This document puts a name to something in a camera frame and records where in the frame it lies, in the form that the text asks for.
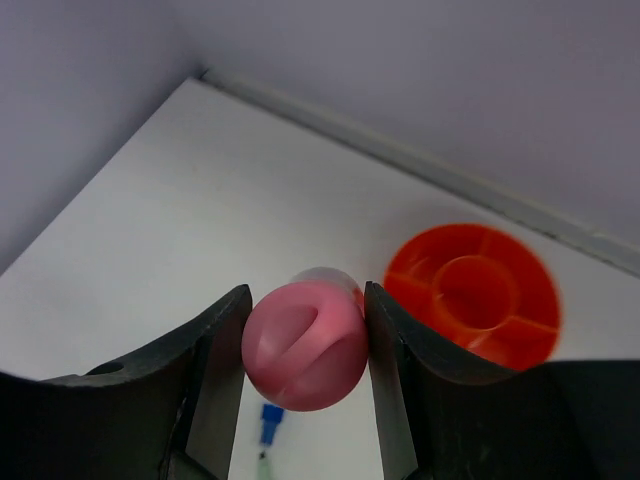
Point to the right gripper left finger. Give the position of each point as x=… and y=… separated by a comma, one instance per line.
x=167, y=410

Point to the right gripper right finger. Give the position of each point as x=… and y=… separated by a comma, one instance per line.
x=445, y=413

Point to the green highlighter pen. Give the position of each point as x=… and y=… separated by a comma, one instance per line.
x=271, y=418

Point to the orange round organizer container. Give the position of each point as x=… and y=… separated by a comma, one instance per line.
x=482, y=289

